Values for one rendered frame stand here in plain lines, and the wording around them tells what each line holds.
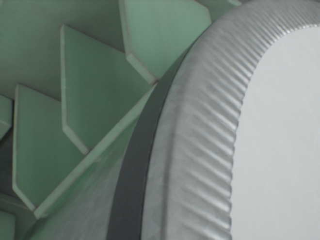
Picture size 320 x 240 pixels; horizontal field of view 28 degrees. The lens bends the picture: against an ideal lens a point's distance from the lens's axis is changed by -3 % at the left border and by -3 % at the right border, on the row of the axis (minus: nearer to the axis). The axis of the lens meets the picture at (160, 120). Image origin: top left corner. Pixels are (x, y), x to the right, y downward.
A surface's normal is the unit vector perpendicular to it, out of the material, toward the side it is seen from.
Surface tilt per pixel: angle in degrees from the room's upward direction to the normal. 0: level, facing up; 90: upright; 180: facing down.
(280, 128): 90
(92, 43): 90
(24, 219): 0
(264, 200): 90
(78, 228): 109
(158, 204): 100
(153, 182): 104
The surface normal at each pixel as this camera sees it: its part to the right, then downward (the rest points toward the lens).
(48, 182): 0.61, -0.60
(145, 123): -0.77, -0.59
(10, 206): 0.12, 0.72
